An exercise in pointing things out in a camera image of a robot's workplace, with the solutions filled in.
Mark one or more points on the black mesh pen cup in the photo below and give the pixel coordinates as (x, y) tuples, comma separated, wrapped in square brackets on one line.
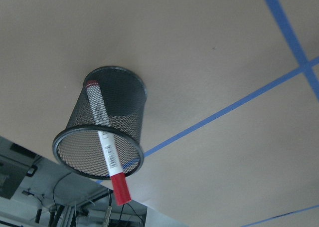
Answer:
[(112, 101)]

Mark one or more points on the red and white marker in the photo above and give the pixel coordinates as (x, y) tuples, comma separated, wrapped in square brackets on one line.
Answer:
[(107, 142)]

